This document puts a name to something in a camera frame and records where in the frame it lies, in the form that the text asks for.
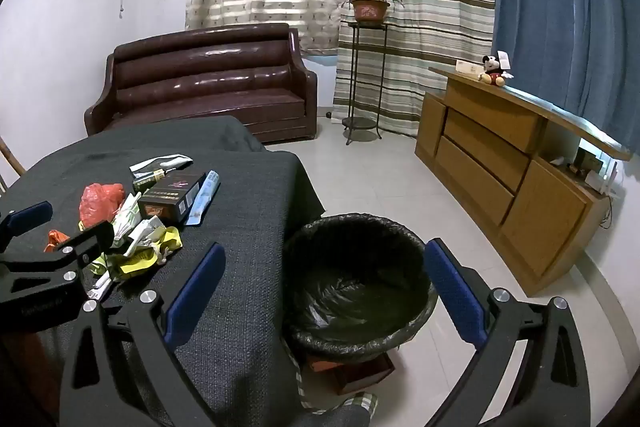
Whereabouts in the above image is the green checkered cloth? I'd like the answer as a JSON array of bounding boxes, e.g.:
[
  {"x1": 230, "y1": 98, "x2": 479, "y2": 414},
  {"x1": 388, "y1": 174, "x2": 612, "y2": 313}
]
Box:
[{"x1": 282, "y1": 337, "x2": 378, "y2": 427}]

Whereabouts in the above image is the black metal plant stand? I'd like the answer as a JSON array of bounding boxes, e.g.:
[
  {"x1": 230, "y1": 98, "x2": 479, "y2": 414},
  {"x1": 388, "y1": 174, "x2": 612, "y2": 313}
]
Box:
[{"x1": 340, "y1": 21, "x2": 390, "y2": 146}]

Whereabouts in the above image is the brown leather sofa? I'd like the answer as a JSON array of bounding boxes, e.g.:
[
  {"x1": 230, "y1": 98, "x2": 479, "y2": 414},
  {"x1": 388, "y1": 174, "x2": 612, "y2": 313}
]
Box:
[{"x1": 84, "y1": 23, "x2": 319, "y2": 145}]

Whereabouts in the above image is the black cardboard box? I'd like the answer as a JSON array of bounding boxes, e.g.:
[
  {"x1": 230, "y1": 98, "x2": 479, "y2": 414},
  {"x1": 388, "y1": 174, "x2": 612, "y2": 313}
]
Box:
[{"x1": 137, "y1": 172, "x2": 208, "y2": 224}]

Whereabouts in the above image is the blue white toothpaste tube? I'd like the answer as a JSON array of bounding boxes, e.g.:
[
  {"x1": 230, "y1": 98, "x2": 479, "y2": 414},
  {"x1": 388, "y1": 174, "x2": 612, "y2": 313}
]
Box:
[{"x1": 186, "y1": 170, "x2": 221, "y2": 226}]

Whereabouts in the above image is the brown wooden box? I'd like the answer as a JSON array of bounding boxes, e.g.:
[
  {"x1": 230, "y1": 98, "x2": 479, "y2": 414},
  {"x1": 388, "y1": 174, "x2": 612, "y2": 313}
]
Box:
[{"x1": 305, "y1": 349, "x2": 396, "y2": 397}]

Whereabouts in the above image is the mouse plush toy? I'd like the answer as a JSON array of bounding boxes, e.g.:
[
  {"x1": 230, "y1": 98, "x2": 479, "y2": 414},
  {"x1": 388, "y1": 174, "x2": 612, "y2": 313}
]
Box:
[{"x1": 478, "y1": 53, "x2": 514, "y2": 86}]

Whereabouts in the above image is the white wrapper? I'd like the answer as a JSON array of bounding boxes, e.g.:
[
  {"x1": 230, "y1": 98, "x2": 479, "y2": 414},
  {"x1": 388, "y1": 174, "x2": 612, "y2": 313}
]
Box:
[{"x1": 125, "y1": 216, "x2": 166, "y2": 258}]

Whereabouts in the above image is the silver foil wrapper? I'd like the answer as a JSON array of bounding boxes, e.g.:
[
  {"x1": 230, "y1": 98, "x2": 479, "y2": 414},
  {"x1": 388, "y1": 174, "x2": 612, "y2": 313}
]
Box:
[{"x1": 129, "y1": 154, "x2": 193, "y2": 180}]

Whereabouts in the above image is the blue curtain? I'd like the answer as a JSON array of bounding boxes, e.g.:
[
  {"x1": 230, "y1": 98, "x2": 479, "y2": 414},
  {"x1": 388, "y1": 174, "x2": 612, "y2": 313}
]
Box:
[{"x1": 487, "y1": 0, "x2": 640, "y2": 158}]

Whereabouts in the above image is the wooden stick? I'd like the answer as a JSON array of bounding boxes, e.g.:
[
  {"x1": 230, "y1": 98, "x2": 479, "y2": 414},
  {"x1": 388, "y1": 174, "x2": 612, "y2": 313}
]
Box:
[{"x1": 0, "y1": 137, "x2": 26, "y2": 178}]

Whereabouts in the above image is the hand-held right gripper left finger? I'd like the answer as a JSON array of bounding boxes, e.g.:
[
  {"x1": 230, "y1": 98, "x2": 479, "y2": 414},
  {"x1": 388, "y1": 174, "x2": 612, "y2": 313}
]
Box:
[{"x1": 59, "y1": 242, "x2": 227, "y2": 427}]

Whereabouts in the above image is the dark grey tablecloth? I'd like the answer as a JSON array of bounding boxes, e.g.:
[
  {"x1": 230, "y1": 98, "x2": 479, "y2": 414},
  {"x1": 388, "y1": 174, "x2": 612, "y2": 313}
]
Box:
[{"x1": 0, "y1": 116, "x2": 326, "y2": 427}]

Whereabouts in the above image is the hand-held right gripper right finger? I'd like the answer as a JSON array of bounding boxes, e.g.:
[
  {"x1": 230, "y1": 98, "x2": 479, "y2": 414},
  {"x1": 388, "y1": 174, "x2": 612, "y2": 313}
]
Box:
[{"x1": 424, "y1": 238, "x2": 591, "y2": 427}]

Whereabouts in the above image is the red plastic bag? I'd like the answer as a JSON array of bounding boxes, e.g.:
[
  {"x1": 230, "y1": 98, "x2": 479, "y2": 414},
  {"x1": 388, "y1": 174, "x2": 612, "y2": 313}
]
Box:
[{"x1": 79, "y1": 183, "x2": 126, "y2": 228}]

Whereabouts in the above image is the potted plant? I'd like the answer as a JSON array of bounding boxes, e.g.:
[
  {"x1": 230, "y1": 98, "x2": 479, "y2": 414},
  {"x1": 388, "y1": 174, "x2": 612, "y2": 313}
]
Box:
[{"x1": 341, "y1": 0, "x2": 403, "y2": 26}]

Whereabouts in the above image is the white electronic device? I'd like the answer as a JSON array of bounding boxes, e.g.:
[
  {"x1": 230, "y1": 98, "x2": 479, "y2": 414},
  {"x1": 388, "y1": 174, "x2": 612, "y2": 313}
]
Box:
[{"x1": 585, "y1": 162, "x2": 621, "y2": 195}]

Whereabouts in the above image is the black bagged waste bin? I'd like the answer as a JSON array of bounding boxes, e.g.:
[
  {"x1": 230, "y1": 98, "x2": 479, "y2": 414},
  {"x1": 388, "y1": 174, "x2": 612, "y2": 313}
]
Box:
[{"x1": 282, "y1": 213, "x2": 439, "y2": 363}]

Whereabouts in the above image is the yellow wrapper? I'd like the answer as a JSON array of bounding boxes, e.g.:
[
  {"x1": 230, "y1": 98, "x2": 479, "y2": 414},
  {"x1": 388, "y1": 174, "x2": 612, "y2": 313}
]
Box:
[{"x1": 87, "y1": 227, "x2": 183, "y2": 282}]

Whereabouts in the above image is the orange wrapper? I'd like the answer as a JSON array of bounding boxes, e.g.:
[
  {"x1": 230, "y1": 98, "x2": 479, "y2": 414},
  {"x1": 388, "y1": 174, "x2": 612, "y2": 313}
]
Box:
[{"x1": 44, "y1": 229, "x2": 71, "y2": 254}]

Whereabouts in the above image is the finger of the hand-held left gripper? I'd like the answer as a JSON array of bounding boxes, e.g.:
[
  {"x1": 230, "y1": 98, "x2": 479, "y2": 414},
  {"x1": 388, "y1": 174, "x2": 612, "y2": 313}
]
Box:
[
  {"x1": 0, "y1": 221, "x2": 117, "y2": 288},
  {"x1": 0, "y1": 202, "x2": 53, "y2": 253}
]

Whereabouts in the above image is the wooden cabinet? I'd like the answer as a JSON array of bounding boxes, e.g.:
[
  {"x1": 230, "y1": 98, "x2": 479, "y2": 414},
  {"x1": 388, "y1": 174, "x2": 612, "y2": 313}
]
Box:
[{"x1": 414, "y1": 66, "x2": 633, "y2": 295}]

